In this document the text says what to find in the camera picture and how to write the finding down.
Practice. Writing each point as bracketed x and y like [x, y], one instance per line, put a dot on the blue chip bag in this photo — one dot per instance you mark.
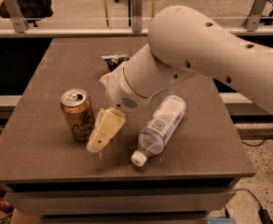
[114, 61]

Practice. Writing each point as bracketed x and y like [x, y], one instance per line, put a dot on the middle metal railing bracket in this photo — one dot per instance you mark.
[137, 15]

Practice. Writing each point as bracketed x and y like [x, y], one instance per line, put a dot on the metal railing bracket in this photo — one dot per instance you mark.
[137, 15]
[19, 23]
[252, 22]

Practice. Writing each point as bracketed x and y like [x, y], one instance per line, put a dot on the left metal railing bracket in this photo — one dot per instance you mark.
[19, 23]

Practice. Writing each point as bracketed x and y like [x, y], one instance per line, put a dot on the black office chair left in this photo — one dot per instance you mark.
[35, 10]

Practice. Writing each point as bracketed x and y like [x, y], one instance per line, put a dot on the red can under table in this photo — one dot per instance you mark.
[5, 206]

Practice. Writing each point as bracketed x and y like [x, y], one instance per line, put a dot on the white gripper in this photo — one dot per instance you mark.
[118, 88]

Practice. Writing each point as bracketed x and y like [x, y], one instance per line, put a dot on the glass railing panel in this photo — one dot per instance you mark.
[101, 13]

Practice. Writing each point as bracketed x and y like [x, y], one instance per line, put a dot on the orange LaCroix soda can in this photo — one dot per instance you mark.
[77, 109]

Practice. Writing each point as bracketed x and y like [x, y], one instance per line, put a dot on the brown table with drawers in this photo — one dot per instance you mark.
[49, 177]

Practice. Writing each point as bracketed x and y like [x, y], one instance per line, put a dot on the right metal railing bracket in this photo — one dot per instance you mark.
[252, 22]

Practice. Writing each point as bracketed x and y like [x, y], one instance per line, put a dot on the clear plastic water bottle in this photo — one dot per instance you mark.
[157, 132]

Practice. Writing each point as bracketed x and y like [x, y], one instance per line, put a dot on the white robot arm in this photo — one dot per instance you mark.
[182, 42]

